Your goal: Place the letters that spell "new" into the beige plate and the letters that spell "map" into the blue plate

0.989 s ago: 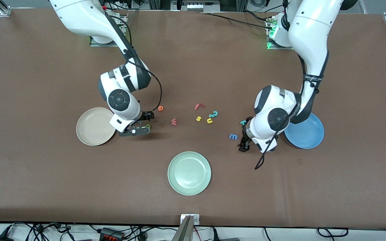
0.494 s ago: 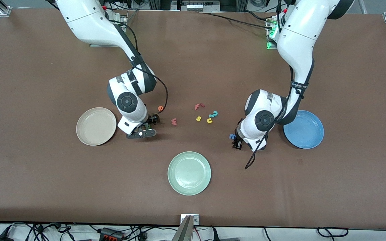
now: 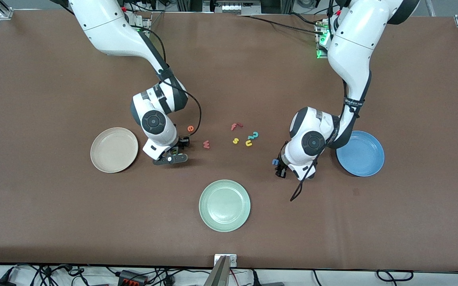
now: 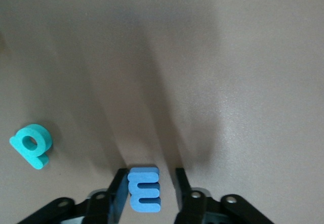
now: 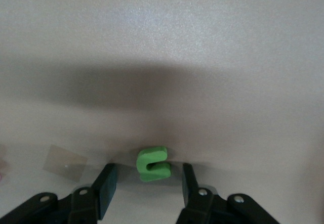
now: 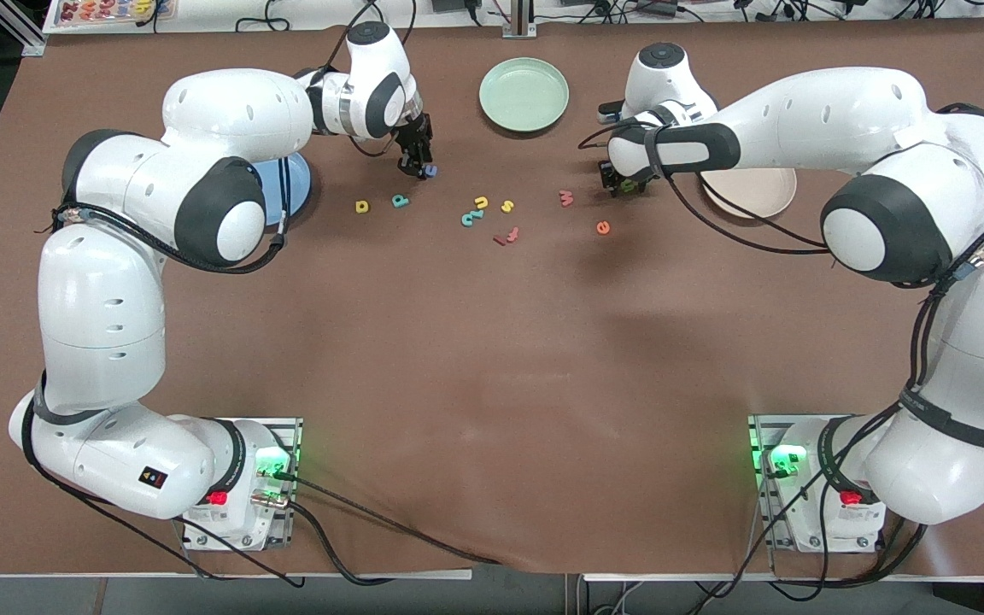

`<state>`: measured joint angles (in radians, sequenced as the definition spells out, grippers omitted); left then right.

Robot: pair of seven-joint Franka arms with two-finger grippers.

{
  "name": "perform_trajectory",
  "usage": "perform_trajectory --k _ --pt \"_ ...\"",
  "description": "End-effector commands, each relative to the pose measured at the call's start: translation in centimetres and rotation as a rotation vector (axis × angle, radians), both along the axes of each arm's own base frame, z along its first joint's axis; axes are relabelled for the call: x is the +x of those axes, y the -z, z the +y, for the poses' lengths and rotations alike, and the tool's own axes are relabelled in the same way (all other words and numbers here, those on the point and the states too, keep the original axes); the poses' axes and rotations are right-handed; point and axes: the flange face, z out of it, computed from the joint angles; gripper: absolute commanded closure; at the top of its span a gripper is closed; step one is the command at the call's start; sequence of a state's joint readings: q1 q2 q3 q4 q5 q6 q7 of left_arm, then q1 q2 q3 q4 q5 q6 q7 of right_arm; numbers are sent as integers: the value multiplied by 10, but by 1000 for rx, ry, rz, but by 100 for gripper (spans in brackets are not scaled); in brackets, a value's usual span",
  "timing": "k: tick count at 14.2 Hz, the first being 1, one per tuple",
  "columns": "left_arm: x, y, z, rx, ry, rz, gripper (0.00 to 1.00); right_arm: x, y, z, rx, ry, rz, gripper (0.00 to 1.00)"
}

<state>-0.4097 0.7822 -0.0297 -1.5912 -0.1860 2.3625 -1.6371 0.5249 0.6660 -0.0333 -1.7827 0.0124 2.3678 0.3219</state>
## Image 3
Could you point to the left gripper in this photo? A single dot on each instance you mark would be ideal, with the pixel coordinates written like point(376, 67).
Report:
point(281, 168)

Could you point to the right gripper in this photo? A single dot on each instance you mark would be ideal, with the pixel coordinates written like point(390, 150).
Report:
point(183, 142)

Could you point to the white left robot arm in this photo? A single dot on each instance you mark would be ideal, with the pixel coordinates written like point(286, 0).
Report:
point(352, 43)

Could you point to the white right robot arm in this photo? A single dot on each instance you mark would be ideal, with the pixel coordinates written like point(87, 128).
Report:
point(105, 28)

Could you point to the red foam letter f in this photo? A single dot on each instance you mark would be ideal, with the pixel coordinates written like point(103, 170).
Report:
point(234, 126)

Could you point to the beige brown round plate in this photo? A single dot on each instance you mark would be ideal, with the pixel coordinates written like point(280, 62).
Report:
point(113, 150)

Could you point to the pale green round plate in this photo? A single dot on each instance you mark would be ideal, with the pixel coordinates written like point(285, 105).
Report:
point(224, 205)

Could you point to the blue round plate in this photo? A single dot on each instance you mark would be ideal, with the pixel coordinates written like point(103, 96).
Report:
point(366, 157)

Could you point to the black power plug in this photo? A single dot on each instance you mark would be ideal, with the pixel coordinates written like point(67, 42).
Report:
point(254, 278)

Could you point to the black orange power strip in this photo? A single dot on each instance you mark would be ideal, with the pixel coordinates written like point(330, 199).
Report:
point(132, 277)

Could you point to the grey electrical control box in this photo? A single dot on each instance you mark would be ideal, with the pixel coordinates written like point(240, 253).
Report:
point(231, 7)

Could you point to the grey metal mounting bracket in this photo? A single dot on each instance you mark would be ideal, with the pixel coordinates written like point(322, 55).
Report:
point(233, 260)

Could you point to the aluminium profile camera post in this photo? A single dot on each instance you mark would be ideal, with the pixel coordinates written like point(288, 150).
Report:
point(218, 276)

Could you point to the aluminium frame bar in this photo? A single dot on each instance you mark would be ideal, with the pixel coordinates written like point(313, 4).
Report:
point(0, 4)

